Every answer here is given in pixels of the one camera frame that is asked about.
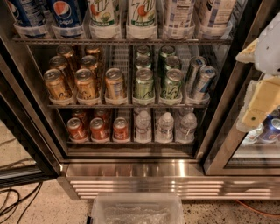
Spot orange can back right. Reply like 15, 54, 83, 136
85, 45, 102, 61

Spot silver blue can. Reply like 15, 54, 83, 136
185, 56, 207, 93
191, 66, 217, 101

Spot red can back middle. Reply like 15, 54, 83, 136
94, 108, 110, 125

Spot red can back left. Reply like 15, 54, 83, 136
72, 108, 88, 126

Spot water bottle left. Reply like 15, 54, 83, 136
135, 110, 152, 144

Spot glass fridge door right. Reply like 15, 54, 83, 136
196, 0, 280, 176

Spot black floor cables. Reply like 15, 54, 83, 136
0, 181, 44, 224

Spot open fridge door left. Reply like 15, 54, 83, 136
0, 41, 60, 188

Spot orange can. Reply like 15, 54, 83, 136
85, 45, 102, 61
48, 55, 75, 88
80, 55, 101, 88
56, 45, 78, 71
74, 68, 96, 100
105, 68, 126, 100
44, 69, 72, 101

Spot red can front middle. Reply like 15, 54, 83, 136
90, 117, 109, 140

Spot orange can front left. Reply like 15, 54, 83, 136
44, 69, 72, 101

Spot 7up bottle left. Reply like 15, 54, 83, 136
87, 0, 119, 27

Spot orange can middle left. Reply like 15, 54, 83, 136
48, 55, 75, 88

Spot pepsi bottle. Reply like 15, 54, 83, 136
46, 0, 88, 28
6, 0, 46, 27

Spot orange floor cable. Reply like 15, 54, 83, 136
234, 199, 280, 221

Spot blue can behind door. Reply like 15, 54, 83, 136
259, 115, 280, 144

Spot orange can back left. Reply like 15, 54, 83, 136
56, 45, 78, 71

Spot water bottle right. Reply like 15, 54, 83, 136
176, 112, 198, 144

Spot orange can front middle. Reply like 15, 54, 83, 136
74, 68, 96, 100

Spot red can front left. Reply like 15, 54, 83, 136
66, 117, 88, 140

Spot water bottle middle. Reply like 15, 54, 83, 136
156, 112, 174, 144

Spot white label bottle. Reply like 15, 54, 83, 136
199, 0, 236, 28
164, 0, 195, 28

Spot red can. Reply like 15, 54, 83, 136
94, 108, 110, 125
72, 108, 88, 126
113, 117, 129, 140
90, 117, 109, 140
66, 117, 88, 140

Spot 7up bottle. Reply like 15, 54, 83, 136
129, 0, 156, 27
87, 0, 119, 27

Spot water bottle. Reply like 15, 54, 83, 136
135, 110, 152, 144
176, 112, 198, 144
156, 112, 174, 144

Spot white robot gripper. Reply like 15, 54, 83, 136
235, 12, 280, 127

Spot white label bottle right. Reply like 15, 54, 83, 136
199, 0, 236, 28

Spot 7up bottle right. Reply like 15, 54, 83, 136
129, 0, 156, 27

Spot stainless steel fridge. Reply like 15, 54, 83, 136
0, 0, 280, 200

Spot silver blue can front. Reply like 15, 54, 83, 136
191, 66, 217, 101

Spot pepsi bottle right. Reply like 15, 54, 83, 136
46, 0, 88, 28

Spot green can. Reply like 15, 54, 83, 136
134, 56, 151, 70
164, 56, 182, 74
160, 68, 183, 100
157, 45, 176, 77
134, 68, 154, 100
136, 45, 151, 57

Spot clear plastic bin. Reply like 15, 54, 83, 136
91, 192, 185, 224

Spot silver blue can back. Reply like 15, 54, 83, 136
185, 56, 207, 93

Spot white label bottle left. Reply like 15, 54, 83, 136
164, 0, 195, 28

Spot pepsi bottle left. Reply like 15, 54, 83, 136
6, 0, 46, 27

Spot orange can middle right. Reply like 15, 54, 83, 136
80, 55, 101, 88

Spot red can front right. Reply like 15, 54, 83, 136
113, 117, 129, 140

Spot orange can front right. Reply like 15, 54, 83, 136
105, 68, 126, 100

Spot silver can behind door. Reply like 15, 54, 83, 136
241, 123, 263, 145

